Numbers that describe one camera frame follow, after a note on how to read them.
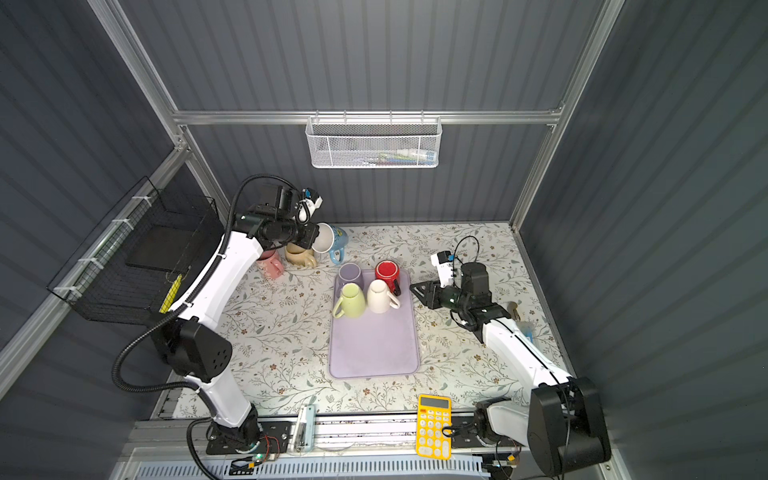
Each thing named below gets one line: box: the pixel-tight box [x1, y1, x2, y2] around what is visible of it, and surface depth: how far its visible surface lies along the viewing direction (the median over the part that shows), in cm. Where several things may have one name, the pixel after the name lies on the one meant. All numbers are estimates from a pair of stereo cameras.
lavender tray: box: [329, 270, 420, 379], surface depth 91 cm
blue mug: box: [312, 222, 349, 265], surface depth 81 cm
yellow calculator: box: [416, 394, 453, 461], surface depth 75 cm
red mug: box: [375, 259, 401, 296], surface depth 98 cm
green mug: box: [333, 282, 366, 319], surface depth 92 cm
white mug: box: [367, 279, 401, 314], surface depth 93 cm
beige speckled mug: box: [284, 242, 317, 268], surface depth 104 cm
